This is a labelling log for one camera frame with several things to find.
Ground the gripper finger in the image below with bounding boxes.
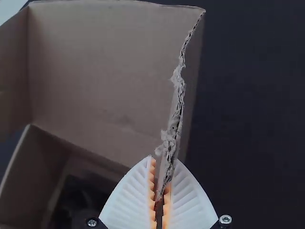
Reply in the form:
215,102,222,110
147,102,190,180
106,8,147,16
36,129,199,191
85,155,157,229
163,159,234,229

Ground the cardboard box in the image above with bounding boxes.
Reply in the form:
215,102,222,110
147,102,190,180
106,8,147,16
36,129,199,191
0,1,206,229

